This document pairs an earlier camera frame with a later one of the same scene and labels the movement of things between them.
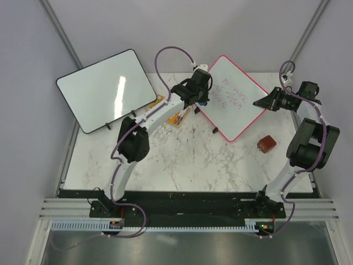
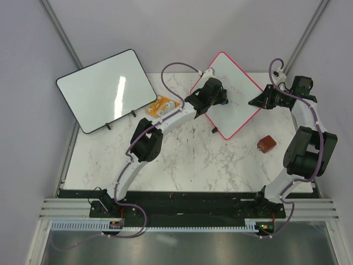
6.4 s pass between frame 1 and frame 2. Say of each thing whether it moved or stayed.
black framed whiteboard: stayed
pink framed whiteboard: stayed
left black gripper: moved
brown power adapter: stayed
